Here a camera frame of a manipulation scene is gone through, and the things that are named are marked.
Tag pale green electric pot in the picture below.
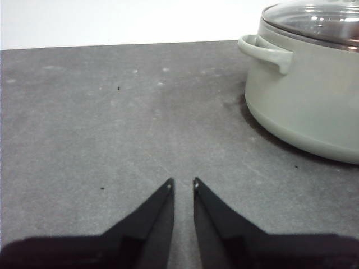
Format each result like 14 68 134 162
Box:
237 21 359 165

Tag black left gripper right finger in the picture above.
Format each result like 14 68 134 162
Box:
192 176 359 269

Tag glass pot lid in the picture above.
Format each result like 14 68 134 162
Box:
261 0 359 52

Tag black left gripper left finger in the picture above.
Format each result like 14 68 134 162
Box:
0 177 176 269

